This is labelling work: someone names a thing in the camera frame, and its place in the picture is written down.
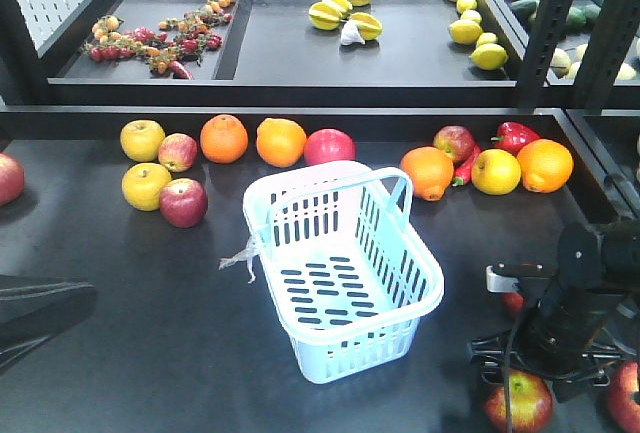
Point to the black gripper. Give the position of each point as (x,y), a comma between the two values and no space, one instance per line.
(569,378)

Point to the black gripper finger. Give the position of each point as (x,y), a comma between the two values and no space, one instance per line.
(34,310)

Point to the light blue plastic basket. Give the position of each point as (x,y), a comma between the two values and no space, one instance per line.
(349,276)

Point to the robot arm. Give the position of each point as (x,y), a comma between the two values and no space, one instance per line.
(554,334)

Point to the red apple front left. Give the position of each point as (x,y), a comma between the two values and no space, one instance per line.
(531,404)

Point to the red apple front right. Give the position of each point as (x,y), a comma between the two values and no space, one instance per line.
(622,397)

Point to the red apple middle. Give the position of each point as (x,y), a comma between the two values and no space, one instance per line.
(513,303)

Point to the red apple far left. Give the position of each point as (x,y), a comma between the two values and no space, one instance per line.
(12,179)

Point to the yellow apple front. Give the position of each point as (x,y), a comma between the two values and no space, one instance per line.
(142,184)

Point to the yellow apple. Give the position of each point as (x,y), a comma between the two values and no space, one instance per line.
(140,140)
(142,184)

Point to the dark red small apple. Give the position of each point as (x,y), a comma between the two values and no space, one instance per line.
(183,202)

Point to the large orange right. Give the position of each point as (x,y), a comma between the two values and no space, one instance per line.
(545,165)

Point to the yellow round fruit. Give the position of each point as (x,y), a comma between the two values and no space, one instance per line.
(496,172)

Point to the yellow apple back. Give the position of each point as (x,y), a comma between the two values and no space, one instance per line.
(140,140)

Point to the small red chili pepper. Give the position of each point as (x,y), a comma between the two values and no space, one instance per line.
(463,173)

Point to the pink small apple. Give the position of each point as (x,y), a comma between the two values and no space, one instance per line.
(177,152)

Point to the black wooden display stand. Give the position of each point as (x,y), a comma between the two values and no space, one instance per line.
(176,344)

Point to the red bell pepper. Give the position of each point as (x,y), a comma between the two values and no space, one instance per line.
(513,136)

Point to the orange with navel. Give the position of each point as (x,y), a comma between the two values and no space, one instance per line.
(430,170)

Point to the dark red apple back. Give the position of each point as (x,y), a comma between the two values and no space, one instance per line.
(457,142)

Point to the orange middle left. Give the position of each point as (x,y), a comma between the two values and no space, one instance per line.
(223,139)

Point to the orange middle right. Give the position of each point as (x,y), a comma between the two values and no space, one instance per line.
(280,142)

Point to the cherry tomato pile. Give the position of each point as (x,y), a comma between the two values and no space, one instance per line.
(167,49)

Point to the pink red apple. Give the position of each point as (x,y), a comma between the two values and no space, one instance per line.
(328,144)

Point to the white garlic bulb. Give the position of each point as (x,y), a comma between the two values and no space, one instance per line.
(350,34)

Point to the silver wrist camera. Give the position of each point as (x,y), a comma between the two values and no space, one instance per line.
(505,278)

